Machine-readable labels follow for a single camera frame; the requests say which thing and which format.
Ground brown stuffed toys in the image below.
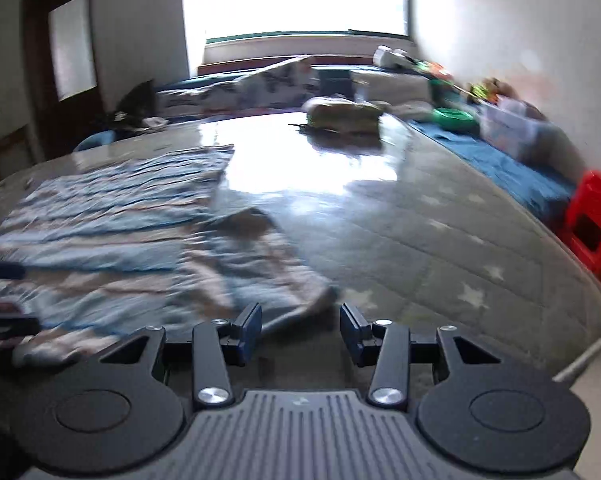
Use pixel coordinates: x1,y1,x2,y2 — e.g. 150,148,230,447
470,77,511,101

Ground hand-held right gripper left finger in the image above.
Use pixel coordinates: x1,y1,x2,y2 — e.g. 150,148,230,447
98,302,262,408

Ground long butterfly print cushion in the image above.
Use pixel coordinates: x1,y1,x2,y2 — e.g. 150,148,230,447
158,77,254,117

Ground orange green plush toy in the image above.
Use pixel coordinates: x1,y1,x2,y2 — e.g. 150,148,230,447
415,60,453,82

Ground clear plastic storage box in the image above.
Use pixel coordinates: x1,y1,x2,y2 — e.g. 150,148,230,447
480,97,541,158

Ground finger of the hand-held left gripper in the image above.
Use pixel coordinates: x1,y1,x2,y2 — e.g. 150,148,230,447
0,260,28,281
0,312,41,340

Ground folded floral cloth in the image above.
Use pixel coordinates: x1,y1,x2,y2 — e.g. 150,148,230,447
300,96,386,133

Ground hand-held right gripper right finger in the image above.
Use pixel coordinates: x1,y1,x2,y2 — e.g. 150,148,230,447
341,303,503,407

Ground panda plush toy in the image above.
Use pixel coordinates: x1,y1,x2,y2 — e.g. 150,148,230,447
373,46,416,68

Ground white pillow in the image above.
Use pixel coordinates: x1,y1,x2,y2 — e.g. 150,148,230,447
353,70,431,103

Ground striped blue pink garment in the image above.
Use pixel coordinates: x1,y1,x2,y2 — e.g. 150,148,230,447
0,145,338,371

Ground grey quilted star table cover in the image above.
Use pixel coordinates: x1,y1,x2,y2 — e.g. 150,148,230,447
0,110,601,480

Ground green bowl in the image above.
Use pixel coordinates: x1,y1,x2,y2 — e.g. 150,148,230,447
433,107,476,128

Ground red plastic stool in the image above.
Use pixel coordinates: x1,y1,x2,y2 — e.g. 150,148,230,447
560,170,601,296

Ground pile of black clothes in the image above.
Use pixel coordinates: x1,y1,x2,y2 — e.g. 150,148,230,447
113,80,156,128

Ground dark wooden door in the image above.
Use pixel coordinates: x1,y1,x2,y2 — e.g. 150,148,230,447
20,0,104,161

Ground square butterfly print cushion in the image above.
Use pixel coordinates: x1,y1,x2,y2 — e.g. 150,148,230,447
240,57,313,111

